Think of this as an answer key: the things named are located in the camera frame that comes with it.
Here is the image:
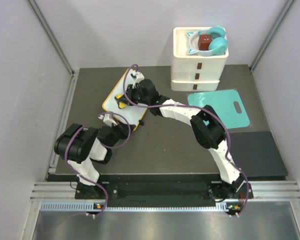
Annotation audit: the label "grey slotted cable duct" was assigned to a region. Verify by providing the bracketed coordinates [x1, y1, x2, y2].
[40, 201, 241, 213]

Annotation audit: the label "yellow framed small whiteboard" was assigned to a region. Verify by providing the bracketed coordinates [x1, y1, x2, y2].
[102, 69, 147, 131]

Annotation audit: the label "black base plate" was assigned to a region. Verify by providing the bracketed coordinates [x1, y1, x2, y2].
[75, 181, 250, 201]

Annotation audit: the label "yellow bone shaped eraser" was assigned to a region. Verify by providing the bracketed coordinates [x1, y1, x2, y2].
[114, 94, 128, 109]

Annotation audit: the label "dark red cube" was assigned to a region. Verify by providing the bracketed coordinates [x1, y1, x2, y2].
[197, 34, 212, 51]

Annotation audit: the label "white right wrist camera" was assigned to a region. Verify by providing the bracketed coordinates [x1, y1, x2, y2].
[130, 70, 145, 89]

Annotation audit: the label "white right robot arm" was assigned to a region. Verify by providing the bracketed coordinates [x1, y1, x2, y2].
[114, 79, 250, 198]

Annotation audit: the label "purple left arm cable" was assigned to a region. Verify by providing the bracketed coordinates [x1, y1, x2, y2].
[63, 111, 133, 218]

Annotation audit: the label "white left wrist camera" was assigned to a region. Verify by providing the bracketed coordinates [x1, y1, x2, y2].
[102, 113, 118, 127]

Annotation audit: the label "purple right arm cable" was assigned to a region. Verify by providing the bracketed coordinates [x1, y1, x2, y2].
[122, 64, 251, 218]

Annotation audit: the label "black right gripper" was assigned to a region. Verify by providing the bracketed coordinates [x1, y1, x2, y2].
[120, 85, 150, 108]

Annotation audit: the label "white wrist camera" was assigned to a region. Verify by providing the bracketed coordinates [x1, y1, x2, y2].
[102, 113, 118, 127]
[130, 70, 145, 89]

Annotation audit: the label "teal cat ear headphones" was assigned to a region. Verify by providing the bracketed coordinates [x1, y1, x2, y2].
[186, 25, 228, 57]

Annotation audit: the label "teal cutting board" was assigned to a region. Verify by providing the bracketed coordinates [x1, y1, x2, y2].
[187, 89, 250, 130]

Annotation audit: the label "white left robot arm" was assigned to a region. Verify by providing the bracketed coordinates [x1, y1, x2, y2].
[54, 122, 136, 200]

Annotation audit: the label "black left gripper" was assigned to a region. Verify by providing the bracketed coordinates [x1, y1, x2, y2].
[107, 119, 136, 149]

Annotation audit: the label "white three drawer organizer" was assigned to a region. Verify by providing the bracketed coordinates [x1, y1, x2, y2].
[171, 26, 229, 92]

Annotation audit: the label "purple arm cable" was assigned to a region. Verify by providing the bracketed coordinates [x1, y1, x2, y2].
[63, 111, 133, 218]
[122, 64, 251, 218]

